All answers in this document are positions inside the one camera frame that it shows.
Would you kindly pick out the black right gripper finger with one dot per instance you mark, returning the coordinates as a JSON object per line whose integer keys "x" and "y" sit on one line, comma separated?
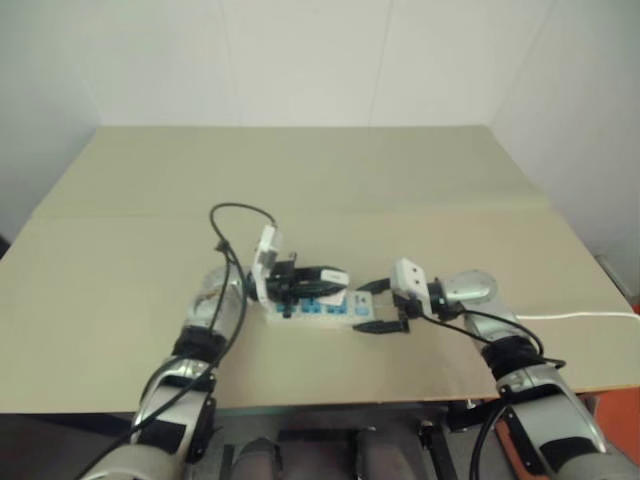
{"x": 376, "y": 286}
{"x": 375, "y": 327}

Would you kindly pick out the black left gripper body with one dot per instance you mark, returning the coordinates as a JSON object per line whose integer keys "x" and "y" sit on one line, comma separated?
{"x": 285, "y": 285}

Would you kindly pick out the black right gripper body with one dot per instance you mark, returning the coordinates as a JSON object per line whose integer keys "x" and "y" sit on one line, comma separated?
{"x": 406, "y": 310}

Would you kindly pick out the white charger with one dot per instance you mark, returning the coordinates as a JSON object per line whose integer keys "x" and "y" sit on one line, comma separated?
{"x": 334, "y": 276}

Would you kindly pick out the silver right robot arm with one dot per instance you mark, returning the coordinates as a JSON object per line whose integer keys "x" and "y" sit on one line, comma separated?
{"x": 545, "y": 400}

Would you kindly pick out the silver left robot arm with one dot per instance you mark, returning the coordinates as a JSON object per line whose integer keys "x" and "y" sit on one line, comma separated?
{"x": 212, "y": 307}

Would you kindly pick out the white power strip blue sockets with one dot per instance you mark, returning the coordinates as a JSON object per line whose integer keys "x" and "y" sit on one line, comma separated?
{"x": 362, "y": 306}

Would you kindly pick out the beige cardboard table cover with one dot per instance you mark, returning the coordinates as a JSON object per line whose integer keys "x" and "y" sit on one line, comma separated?
{"x": 150, "y": 200}

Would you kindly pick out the dark rounded shape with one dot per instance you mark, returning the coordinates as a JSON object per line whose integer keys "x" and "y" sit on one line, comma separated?
{"x": 256, "y": 460}

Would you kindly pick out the orange panel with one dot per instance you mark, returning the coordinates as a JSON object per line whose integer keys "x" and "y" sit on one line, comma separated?
{"x": 620, "y": 410}

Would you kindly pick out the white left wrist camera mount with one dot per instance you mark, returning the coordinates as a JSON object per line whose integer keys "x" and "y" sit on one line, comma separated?
{"x": 260, "y": 280}

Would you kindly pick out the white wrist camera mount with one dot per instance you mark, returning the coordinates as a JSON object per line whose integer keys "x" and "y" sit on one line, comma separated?
{"x": 260, "y": 280}
{"x": 410, "y": 275}

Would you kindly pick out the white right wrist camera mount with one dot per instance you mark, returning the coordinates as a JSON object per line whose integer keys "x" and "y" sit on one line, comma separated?
{"x": 410, "y": 275}

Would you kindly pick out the black table frame bracket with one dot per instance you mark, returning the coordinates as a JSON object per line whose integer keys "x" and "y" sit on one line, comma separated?
{"x": 440, "y": 440}

